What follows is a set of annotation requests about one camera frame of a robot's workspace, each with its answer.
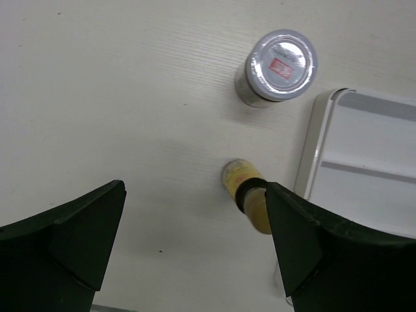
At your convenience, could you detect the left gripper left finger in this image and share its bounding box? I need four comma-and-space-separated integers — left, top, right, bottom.
1, 180, 126, 311

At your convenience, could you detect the left white-lid spice jar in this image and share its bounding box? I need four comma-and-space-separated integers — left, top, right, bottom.
235, 29, 318, 108

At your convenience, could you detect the small yellow bottle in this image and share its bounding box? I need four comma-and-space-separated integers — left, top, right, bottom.
222, 159, 272, 235

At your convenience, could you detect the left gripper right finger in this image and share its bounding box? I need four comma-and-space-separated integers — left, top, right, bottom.
266, 182, 415, 311

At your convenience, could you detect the white tiered organizer tray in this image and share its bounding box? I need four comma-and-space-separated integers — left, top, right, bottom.
294, 88, 415, 238

